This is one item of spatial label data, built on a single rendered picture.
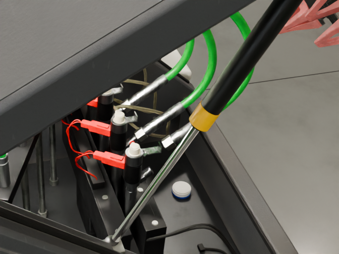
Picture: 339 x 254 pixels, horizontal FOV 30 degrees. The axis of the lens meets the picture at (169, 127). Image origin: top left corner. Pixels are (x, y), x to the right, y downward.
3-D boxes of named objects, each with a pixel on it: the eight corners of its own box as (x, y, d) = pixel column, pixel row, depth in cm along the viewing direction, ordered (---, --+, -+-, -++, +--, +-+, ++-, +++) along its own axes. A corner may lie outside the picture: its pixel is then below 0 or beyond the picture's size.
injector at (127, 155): (149, 240, 112) (158, 153, 99) (122, 246, 111) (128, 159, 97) (144, 228, 114) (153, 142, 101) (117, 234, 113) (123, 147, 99)
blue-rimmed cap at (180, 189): (193, 197, 132) (194, 192, 131) (175, 200, 130) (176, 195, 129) (186, 183, 134) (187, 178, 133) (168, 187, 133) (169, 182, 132)
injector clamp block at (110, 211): (160, 280, 115) (167, 225, 105) (107, 293, 112) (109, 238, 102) (107, 155, 139) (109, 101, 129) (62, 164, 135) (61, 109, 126)
